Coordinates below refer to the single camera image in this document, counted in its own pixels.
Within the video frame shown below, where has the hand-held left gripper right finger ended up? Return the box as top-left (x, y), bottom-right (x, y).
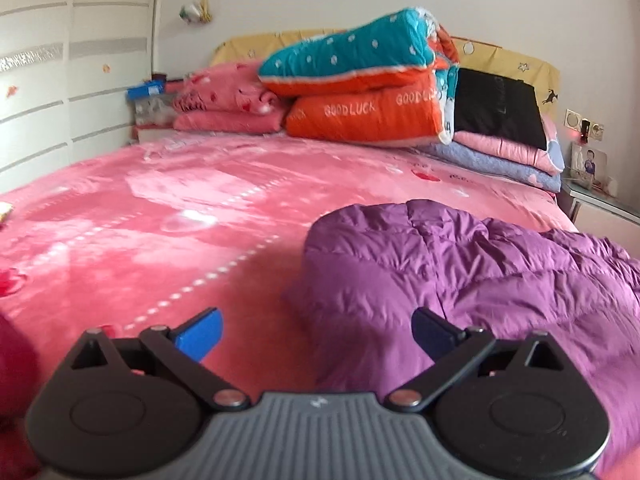
top-left (385, 306), bottom-right (568, 413)

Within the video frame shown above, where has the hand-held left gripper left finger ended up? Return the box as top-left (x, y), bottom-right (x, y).
top-left (70, 307), bottom-right (251, 408)

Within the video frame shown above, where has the purple down jacket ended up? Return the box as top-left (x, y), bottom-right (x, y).
top-left (287, 200), bottom-right (640, 480)

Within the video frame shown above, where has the bed with pink blanket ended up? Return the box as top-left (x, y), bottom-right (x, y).
top-left (0, 130), bottom-right (640, 480)

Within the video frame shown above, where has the lavender folded blanket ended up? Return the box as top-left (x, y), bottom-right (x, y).
top-left (420, 141), bottom-right (563, 193)

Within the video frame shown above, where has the red down jacket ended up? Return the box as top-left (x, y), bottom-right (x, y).
top-left (0, 310), bottom-right (46, 480)

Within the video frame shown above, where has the pink folded quilt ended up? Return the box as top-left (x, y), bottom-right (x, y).
top-left (452, 115), bottom-right (566, 176)

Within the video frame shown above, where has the white nightstand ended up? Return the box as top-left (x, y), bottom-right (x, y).
top-left (560, 180), bottom-right (640, 236)

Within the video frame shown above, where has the clear storage box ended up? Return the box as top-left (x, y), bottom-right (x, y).
top-left (132, 95), bottom-right (176, 128)

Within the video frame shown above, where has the black cloth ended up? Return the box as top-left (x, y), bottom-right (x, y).
top-left (452, 67), bottom-right (548, 151)

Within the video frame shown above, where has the teal and orange folded quilt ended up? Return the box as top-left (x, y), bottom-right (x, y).
top-left (257, 6), bottom-right (461, 148)

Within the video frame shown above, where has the pink heart-print folded blanket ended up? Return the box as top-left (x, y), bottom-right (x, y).
top-left (172, 60), bottom-right (291, 135)

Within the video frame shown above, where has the blue box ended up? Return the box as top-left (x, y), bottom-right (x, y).
top-left (126, 80), bottom-right (166, 101)

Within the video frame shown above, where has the yellow headboard cover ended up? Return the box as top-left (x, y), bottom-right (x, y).
top-left (210, 32), bottom-right (561, 126)

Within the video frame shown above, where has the white wardrobe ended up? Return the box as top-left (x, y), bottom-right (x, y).
top-left (0, 0), bottom-right (161, 196)

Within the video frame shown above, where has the photo frame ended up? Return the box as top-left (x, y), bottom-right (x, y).
top-left (570, 142), bottom-right (608, 188)

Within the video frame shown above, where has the hanging wall ornament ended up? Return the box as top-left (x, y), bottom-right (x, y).
top-left (180, 0), bottom-right (213, 26)

